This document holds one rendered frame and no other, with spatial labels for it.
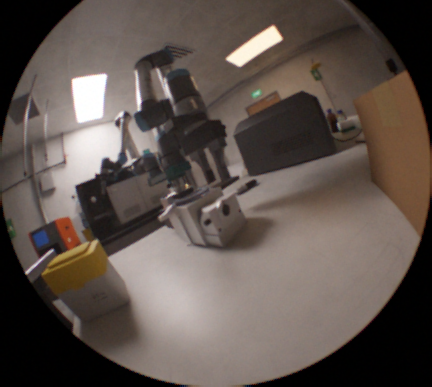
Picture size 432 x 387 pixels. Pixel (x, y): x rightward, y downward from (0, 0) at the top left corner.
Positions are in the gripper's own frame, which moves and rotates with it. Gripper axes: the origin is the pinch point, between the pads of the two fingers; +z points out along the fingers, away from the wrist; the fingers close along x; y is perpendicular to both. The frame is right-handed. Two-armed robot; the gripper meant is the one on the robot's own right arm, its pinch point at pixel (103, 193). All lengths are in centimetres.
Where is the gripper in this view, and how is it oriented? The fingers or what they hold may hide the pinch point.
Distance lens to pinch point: 133.5
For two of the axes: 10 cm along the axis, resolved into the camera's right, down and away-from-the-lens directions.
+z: 2.0, 9.2, -3.4
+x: -7.0, 3.8, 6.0
